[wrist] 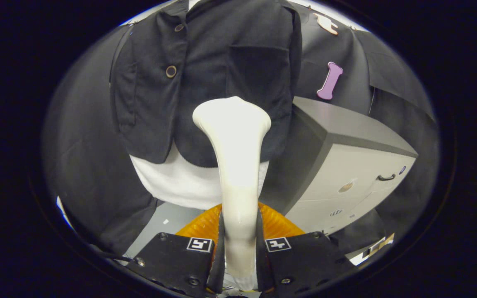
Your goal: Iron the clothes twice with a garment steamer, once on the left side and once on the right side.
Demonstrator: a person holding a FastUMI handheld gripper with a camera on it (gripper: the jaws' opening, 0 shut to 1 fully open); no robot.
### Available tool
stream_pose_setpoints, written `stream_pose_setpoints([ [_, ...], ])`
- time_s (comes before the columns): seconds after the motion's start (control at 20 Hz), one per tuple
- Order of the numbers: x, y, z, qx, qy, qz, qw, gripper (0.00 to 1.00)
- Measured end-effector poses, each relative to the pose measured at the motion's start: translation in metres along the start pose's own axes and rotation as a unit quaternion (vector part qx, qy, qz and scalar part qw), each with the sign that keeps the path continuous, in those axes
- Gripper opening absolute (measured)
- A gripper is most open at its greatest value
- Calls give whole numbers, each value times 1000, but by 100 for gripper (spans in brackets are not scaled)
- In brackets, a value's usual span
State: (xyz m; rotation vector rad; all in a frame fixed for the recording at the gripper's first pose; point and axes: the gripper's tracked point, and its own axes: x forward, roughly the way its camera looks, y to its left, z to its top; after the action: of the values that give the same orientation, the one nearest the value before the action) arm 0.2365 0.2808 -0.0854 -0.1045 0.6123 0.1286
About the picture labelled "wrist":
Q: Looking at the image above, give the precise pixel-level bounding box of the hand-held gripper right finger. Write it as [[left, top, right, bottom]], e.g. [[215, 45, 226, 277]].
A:
[[256, 202, 356, 297]]

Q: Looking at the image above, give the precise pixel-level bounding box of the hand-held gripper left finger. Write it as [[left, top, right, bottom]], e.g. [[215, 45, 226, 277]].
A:
[[125, 203, 225, 297]]

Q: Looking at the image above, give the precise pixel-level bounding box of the white shirt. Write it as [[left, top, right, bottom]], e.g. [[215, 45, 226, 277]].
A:
[[130, 143, 270, 211]]

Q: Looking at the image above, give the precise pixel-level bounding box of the white garment steamer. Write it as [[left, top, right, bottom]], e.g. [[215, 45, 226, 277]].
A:
[[192, 96, 272, 291]]

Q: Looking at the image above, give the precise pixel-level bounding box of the black suit jacket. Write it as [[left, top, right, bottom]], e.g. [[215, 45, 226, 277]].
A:
[[109, 0, 303, 168]]

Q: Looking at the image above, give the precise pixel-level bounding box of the grey cabinet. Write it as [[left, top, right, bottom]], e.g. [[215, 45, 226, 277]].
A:
[[259, 96, 419, 234]]

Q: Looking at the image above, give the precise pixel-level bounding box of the black backdrop cloth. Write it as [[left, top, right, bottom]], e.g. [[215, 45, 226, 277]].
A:
[[42, 0, 440, 255]]

